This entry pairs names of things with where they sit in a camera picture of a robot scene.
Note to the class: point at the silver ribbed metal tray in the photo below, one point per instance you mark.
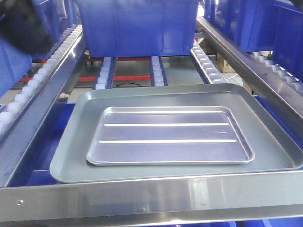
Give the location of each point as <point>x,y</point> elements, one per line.
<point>168,135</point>

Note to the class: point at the large grey plastic tray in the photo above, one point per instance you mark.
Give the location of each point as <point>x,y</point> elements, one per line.
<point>274,149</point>

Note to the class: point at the centre white roller track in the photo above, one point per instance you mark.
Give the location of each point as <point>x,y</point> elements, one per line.
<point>157,72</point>

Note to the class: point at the left-centre white roller track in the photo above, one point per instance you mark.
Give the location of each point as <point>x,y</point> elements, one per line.
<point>105,77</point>

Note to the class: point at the right-centre white roller track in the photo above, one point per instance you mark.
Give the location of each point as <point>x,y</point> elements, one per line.
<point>207,70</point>

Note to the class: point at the cardboard box on floor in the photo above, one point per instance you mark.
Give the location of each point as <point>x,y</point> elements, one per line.
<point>223,65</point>

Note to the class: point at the large blue crate centre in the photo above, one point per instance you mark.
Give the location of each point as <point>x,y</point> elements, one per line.
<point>136,28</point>

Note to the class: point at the large blue bin upper left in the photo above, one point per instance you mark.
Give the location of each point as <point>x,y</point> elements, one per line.
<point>59,17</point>

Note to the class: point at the far right white roller track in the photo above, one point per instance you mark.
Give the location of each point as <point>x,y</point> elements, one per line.
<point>266,58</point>

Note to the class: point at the far left white roller track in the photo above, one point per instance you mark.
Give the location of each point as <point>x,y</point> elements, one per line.
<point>21,100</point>

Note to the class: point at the blue bin upper right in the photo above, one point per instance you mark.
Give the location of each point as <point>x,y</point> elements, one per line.
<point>262,25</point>

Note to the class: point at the red floor frame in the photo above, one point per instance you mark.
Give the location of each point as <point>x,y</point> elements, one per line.
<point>116,78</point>

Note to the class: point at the right steel divider rail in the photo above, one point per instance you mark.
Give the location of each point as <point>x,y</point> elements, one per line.
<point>284,101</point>

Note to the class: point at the steel divider rail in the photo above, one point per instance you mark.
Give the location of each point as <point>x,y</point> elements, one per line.
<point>284,101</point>
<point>35,116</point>

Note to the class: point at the left steel divider rail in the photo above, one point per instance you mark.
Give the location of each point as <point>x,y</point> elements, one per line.
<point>35,116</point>

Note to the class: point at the front steel shelf rail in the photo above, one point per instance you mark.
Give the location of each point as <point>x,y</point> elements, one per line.
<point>156,201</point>

